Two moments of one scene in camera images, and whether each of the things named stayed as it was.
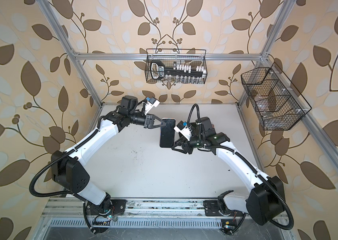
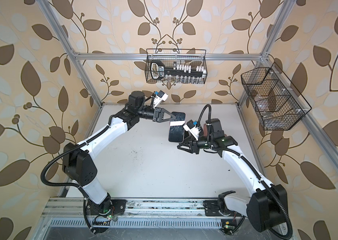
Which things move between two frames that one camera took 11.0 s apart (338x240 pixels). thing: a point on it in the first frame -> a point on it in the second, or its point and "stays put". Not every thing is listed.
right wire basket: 278,104 stays put
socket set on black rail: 178,72 stays put
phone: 167,135 -> 176,128
